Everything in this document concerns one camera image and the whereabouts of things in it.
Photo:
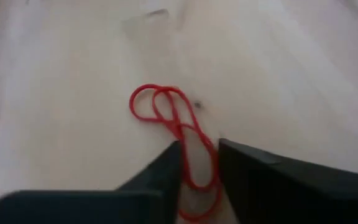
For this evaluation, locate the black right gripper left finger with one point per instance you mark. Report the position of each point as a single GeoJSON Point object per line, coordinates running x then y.
{"type": "Point", "coordinates": [104, 207]}

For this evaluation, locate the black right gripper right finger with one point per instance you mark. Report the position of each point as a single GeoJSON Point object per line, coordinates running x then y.
{"type": "Point", "coordinates": [291, 193]}

